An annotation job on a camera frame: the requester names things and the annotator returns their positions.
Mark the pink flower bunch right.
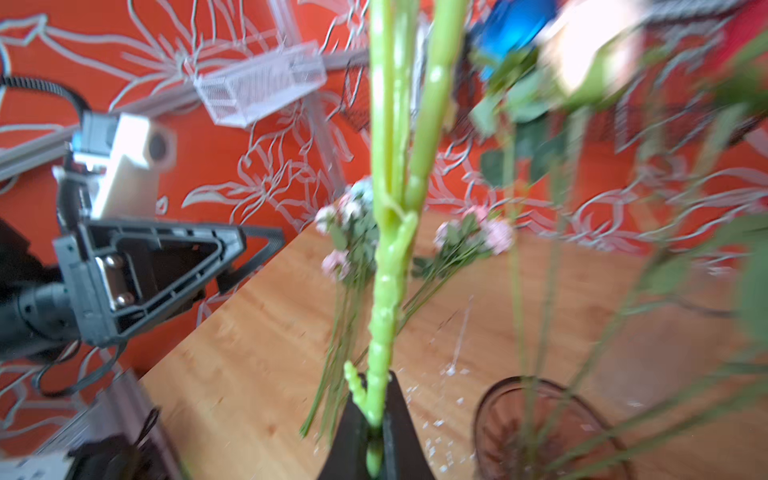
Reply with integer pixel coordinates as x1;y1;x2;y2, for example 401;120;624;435
395;206;515;335

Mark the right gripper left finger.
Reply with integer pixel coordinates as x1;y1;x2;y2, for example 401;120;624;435
317;398;369;480

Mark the brown ribbed glass vase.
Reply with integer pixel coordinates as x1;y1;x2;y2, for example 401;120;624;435
472;376;625;479

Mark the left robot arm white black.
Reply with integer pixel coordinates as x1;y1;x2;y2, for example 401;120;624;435
1;76;285;362

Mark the pink white flower bunch left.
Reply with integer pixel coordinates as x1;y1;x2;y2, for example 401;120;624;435
299;177;379;439

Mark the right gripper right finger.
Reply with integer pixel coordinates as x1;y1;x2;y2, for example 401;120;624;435
380;371;435;480

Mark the blue rose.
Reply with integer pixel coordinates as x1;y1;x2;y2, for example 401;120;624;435
469;1;556;376

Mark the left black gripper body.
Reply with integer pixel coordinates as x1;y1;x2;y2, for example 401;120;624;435
53;218;138;347

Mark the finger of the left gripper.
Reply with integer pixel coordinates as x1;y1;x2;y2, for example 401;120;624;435
97;221;245;335
216;225;285;294

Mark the large pink peony stem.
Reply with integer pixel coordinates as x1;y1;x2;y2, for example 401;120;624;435
344;1;468;479

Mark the black wire wall basket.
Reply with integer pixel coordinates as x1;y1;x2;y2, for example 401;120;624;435
410;1;674;126

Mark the cream peach rose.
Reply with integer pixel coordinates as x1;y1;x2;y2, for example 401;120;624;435
531;1;649;386

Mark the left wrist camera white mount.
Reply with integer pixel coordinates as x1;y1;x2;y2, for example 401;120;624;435
52;110;178;231

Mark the white mesh wall basket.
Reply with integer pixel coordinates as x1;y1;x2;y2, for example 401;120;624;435
194;42;327;128

